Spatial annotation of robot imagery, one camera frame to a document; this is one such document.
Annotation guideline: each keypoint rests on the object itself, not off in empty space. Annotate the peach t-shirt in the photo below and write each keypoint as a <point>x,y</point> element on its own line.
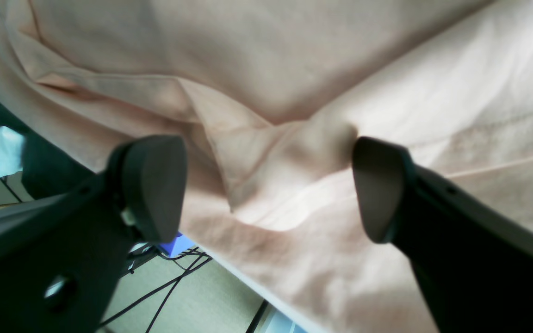
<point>270,96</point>

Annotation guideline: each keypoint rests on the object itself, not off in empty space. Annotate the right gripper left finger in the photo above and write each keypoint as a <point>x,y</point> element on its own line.
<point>61,257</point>

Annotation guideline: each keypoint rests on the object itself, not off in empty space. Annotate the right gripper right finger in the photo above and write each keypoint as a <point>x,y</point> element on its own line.
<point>473,266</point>

